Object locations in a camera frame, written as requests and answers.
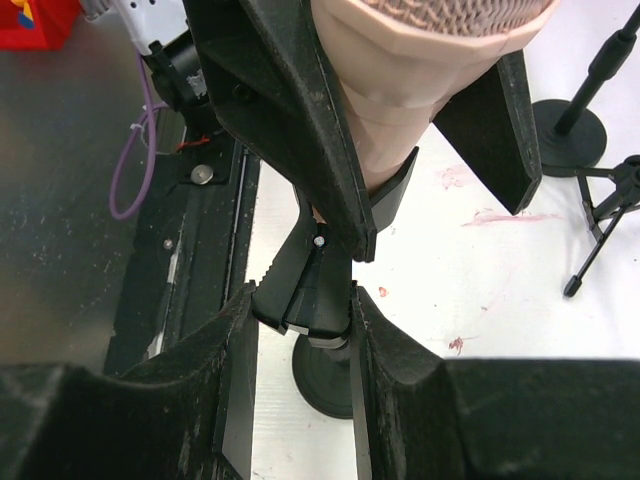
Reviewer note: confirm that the black round-base mic stand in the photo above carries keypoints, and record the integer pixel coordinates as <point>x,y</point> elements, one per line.
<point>570,136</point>

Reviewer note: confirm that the black tripod shock-mount stand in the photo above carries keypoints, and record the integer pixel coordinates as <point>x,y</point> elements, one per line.
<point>603,218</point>

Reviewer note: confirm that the black front mounting rail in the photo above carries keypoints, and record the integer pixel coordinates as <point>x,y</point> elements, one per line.
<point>190,250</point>

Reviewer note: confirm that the black clip mic stand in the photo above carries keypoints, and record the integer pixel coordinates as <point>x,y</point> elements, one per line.
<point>309,289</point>

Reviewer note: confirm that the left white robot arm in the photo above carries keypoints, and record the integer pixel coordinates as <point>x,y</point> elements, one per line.
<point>160,32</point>

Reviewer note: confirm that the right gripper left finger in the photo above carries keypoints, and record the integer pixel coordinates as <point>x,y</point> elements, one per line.
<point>186,413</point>

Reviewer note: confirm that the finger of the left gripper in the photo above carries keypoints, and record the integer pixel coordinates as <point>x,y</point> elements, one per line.
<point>490,124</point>
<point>273,88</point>

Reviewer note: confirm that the peach microphone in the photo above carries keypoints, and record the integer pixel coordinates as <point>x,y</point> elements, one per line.
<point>400,62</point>

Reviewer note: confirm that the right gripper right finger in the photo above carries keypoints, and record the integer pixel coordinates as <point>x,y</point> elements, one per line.
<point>419,416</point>

